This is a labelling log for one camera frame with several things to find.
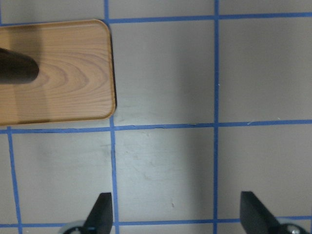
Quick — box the wooden tray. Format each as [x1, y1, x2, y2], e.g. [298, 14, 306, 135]
[0, 19, 117, 126]

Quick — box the black wine bottle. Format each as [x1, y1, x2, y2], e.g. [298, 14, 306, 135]
[0, 48, 39, 84]

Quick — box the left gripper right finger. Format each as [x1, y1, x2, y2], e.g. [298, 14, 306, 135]
[240, 191, 287, 234]

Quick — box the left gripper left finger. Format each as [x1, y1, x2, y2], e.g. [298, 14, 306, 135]
[82, 193, 113, 234]

